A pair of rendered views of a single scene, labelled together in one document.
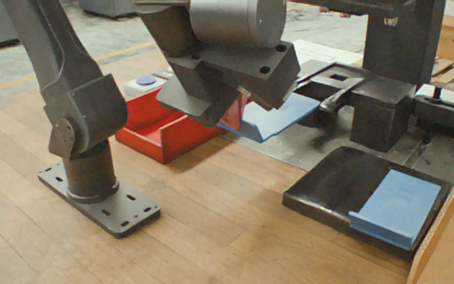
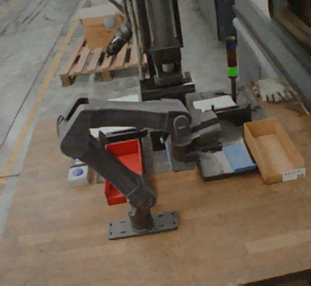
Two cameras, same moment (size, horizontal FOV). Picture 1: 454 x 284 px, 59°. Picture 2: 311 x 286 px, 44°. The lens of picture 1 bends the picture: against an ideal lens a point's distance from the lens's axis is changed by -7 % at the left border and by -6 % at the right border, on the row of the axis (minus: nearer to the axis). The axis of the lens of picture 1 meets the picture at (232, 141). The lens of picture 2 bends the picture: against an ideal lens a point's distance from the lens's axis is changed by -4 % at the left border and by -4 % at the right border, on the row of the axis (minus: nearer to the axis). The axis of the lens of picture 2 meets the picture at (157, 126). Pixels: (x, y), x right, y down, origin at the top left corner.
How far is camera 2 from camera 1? 82 cm
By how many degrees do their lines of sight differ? 34
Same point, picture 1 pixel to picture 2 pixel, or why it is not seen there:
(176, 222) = (185, 211)
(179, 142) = not seen: hidden behind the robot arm
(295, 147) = not seen: hidden behind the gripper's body
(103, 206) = (157, 224)
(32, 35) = (120, 176)
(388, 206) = (236, 160)
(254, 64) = (215, 143)
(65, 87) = (142, 187)
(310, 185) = (207, 169)
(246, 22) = (219, 134)
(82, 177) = (147, 219)
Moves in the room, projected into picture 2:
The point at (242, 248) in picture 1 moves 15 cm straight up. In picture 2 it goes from (212, 202) to (209, 162)
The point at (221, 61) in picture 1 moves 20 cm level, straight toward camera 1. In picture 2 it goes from (204, 147) to (271, 173)
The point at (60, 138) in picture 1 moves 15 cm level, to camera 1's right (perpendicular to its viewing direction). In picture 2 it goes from (142, 207) to (181, 177)
